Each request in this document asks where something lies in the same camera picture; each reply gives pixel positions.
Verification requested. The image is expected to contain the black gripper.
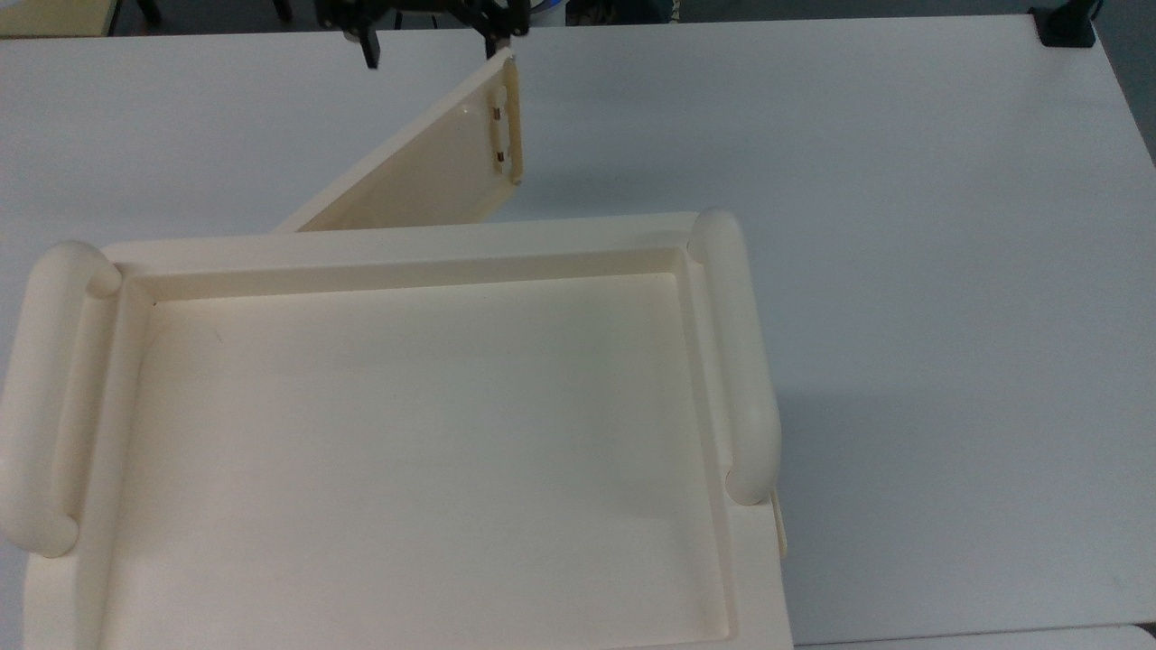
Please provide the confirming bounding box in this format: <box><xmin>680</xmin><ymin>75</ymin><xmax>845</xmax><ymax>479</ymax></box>
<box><xmin>314</xmin><ymin>0</ymin><xmax>534</xmax><ymax>72</ymax></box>

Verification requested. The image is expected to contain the cream cabinet door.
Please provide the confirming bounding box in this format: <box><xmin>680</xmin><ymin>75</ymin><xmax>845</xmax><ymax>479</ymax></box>
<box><xmin>271</xmin><ymin>47</ymin><xmax>527</xmax><ymax>234</ymax></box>

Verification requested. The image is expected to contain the cream plastic cabinet box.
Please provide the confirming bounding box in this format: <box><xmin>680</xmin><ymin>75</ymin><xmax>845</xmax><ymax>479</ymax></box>
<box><xmin>0</xmin><ymin>209</ymin><xmax>796</xmax><ymax>650</ymax></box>

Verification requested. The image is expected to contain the yellow wooden desk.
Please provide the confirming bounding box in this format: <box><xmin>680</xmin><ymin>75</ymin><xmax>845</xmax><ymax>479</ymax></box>
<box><xmin>0</xmin><ymin>0</ymin><xmax>120</xmax><ymax>39</ymax></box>

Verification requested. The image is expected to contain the black table clamp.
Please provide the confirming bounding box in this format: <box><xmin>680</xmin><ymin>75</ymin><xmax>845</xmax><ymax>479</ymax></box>
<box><xmin>1030</xmin><ymin>4</ymin><xmax>1099</xmax><ymax>49</ymax></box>

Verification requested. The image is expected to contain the cream rounded carry handle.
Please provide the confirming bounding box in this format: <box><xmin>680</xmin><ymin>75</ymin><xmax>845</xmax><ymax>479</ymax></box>
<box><xmin>0</xmin><ymin>239</ymin><xmax>123</xmax><ymax>558</ymax></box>

